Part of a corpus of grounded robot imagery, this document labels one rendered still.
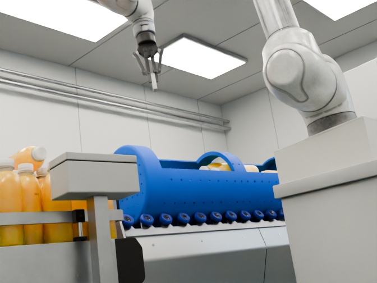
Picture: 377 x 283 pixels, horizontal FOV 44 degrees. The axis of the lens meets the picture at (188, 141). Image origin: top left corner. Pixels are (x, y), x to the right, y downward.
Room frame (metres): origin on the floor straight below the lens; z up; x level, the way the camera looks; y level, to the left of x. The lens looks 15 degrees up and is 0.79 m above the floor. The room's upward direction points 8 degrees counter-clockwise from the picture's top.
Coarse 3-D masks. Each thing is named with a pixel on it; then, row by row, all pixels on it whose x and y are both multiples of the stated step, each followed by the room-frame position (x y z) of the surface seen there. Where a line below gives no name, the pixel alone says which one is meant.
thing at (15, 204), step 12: (0, 168) 1.14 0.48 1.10; (12, 168) 1.16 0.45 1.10; (0, 180) 1.12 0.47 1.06; (12, 180) 1.13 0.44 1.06; (0, 192) 1.12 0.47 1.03; (12, 192) 1.13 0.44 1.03; (0, 204) 1.12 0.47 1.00; (12, 204) 1.13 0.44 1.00; (0, 228) 1.12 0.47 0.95; (12, 228) 1.13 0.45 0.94; (0, 240) 1.12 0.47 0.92; (12, 240) 1.13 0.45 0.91; (24, 240) 1.17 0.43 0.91
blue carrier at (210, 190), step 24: (144, 168) 1.47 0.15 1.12; (168, 168) 1.53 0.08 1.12; (192, 168) 1.91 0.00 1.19; (240, 168) 1.76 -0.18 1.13; (264, 168) 2.18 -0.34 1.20; (144, 192) 1.48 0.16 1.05; (168, 192) 1.53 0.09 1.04; (192, 192) 1.60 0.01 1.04; (216, 192) 1.67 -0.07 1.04; (240, 192) 1.75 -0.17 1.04; (264, 192) 1.84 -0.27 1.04; (192, 216) 1.66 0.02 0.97; (264, 216) 1.94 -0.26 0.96
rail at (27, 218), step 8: (0, 216) 1.10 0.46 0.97; (8, 216) 1.11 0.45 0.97; (16, 216) 1.13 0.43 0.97; (24, 216) 1.14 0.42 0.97; (32, 216) 1.15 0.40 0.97; (40, 216) 1.16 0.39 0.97; (48, 216) 1.18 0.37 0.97; (56, 216) 1.19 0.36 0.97; (64, 216) 1.21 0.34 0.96; (112, 216) 1.30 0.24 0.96; (120, 216) 1.32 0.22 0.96; (0, 224) 1.10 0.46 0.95; (8, 224) 1.11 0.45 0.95; (16, 224) 1.13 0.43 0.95; (24, 224) 1.14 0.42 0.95; (32, 224) 1.16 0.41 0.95
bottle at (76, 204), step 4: (72, 200) 1.28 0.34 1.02; (76, 200) 1.29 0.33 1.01; (80, 200) 1.29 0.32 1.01; (84, 200) 1.30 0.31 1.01; (72, 204) 1.28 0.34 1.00; (76, 204) 1.28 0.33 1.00; (80, 204) 1.29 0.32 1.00; (84, 204) 1.30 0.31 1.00; (72, 208) 1.28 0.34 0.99; (76, 208) 1.28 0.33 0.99; (80, 208) 1.29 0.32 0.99; (84, 208) 1.30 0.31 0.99; (76, 224) 1.28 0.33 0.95; (84, 224) 1.30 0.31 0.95; (76, 228) 1.28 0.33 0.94; (84, 228) 1.30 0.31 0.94; (88, 228) 1.31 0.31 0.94; (76, 232) 1.28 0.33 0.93; (84, 232) 1.29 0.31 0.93; (88, 232) 1.31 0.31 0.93; (76, 236) 1.28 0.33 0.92; (88, 236) 1.31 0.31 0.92; (88, 240) 1.31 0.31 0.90
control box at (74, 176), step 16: (64, 160) 1.09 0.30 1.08; (80, 160) 1.10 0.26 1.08; (96, 160) 1.13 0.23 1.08; (112, 160) 1.16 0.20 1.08; (128, 160) 1.19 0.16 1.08; (64, 176) 1.09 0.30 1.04; (80, 176) 1.10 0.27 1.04; (96, 176) 1.13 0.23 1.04; (112, 176) 1.15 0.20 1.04; (128, 176) 1.19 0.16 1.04; (64, 192) 1.09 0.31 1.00; (80, 192) 1.10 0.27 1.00; (96, 192) 1.13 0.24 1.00; (112, 192) 1.15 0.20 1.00; (128, 192) 1.19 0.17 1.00
